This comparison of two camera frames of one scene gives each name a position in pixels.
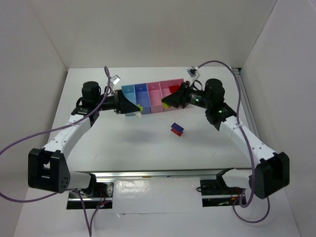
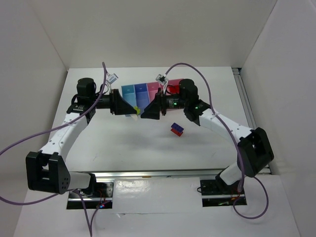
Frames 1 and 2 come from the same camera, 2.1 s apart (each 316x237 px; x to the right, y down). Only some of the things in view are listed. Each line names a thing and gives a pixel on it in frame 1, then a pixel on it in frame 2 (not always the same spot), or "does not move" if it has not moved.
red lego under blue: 177,133 does not move
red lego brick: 174,88 does not move
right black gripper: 185,94 → 160,102
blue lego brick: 177,127 does not move
